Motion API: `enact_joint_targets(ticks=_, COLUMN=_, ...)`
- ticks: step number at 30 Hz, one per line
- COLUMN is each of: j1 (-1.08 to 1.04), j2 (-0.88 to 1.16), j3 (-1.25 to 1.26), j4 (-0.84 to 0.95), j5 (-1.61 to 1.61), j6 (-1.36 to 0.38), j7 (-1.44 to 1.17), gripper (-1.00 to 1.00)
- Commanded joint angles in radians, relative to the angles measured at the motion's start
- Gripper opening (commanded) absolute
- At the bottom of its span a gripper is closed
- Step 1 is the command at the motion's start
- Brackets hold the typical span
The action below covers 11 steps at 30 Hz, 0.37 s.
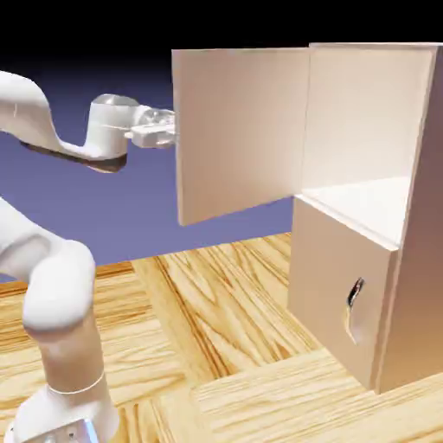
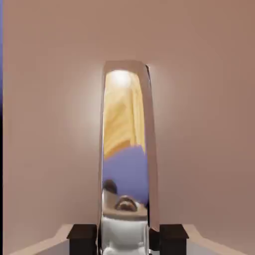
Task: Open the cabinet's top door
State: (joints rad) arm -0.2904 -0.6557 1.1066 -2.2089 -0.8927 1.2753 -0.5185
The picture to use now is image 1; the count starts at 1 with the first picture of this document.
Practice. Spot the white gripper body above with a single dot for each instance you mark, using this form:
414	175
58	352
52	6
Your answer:
152	136

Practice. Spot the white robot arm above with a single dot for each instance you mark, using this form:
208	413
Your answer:
59	297

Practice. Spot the beige painted cabinet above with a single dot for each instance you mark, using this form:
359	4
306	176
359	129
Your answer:
418	277

